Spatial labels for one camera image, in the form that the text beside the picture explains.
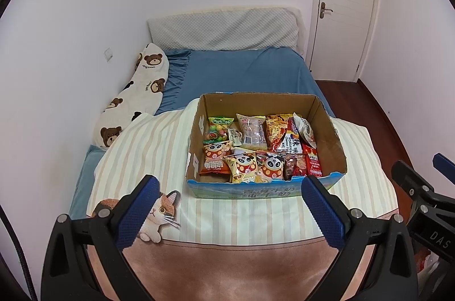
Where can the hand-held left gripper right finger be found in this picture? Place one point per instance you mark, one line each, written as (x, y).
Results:
(320, 207)

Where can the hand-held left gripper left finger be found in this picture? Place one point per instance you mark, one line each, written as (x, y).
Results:
(142, 207)

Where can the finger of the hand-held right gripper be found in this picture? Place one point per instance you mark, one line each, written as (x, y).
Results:
(412, 180)
(446, 167)

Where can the long red snack packet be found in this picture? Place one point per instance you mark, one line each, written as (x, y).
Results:
(314, 164)

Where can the brown pastry packet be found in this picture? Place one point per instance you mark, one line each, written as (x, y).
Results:
(295, 166)

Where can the blue printed cardboard box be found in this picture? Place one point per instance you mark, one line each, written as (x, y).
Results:
(334, 151)

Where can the black-eared panda snack packet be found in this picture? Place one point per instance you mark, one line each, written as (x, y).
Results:
(271, 166)

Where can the white meat floss packet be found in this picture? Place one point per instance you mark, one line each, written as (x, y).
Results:
(304, 128)

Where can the instant noodle packet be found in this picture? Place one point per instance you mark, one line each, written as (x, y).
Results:
(279, 132)

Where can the yellow panda snack packet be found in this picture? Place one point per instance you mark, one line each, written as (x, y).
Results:
(243, 167)

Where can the orange panda snack packet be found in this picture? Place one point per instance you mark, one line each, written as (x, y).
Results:
(215, 159)

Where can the yellow clear snack packet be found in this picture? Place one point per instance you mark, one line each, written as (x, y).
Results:
(252, 130)

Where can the green candy packet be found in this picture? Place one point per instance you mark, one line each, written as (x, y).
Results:
(218, 128)

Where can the small grey snack packet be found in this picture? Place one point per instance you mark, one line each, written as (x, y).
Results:
(234, 137)

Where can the white plastic bag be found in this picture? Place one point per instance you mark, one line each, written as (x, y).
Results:
(432, 272)

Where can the cat print blanket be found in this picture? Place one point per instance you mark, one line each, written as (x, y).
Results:
(248, 219)

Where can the bear print pillow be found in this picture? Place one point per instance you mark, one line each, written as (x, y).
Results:
(142, 87)

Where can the bed with blue sheet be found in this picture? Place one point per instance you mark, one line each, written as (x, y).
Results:
(241, 73)

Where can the white door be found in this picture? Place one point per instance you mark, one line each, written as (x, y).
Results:
(346, 2)

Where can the grey pillow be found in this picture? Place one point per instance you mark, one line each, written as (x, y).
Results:
(224, 29)

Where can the white wall socket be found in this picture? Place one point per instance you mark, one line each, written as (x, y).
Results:
(108, 54)

